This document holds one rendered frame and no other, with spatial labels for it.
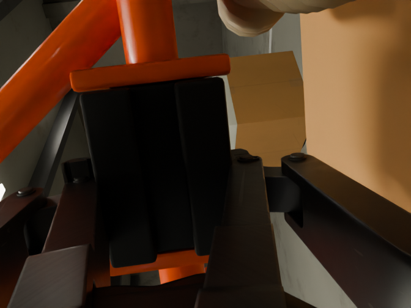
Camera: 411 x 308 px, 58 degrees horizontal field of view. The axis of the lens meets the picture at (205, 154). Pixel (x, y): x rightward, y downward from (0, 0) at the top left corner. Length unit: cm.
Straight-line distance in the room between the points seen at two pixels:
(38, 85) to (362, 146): 20
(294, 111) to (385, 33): 147
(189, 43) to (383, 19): 936
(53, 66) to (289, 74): 169
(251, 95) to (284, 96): 15
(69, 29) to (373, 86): 18
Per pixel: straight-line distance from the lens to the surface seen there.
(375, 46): 25
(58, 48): 18
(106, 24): 17
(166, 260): 16
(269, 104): 170
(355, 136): 28
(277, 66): 186
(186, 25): 943
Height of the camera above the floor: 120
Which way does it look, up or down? 3 degrees down
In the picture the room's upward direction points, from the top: 97 degrees counter-clockwise
